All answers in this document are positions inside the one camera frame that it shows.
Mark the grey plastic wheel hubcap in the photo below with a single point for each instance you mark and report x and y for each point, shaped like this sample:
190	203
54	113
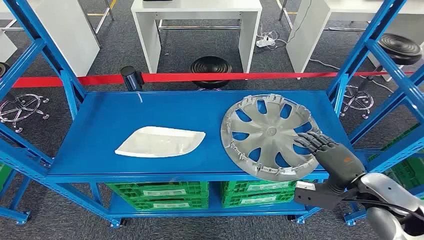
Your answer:
271	132

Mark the blue steel shelf rack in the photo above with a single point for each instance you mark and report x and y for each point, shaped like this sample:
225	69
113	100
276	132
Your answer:
149	112
352	218
13	213

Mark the white desk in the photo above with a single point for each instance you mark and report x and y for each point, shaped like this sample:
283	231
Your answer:
308	33
198	5
66	33

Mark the black round stool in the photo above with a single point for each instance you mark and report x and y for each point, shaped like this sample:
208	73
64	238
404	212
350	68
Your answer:
399	48
211	68
3	69

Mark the white plastic cover part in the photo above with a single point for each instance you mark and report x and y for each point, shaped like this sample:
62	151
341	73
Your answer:
159	142

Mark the red barrier belt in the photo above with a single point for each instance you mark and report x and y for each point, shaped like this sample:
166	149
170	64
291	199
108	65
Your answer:
232	76
49	81

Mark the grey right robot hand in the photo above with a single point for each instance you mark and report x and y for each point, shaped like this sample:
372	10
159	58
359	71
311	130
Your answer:
338	159

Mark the green plastic crate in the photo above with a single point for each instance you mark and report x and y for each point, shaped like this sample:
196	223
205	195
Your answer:
258	187
255	200
4	177
159	189
172	206
407	172

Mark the yellow floor tape line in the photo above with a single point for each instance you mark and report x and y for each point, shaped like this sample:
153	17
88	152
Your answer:
113	3

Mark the white power strip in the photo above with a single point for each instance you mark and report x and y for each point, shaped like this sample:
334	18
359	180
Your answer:
265	42

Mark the black barrier post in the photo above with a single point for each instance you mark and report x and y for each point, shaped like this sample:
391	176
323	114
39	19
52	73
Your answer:
130	78

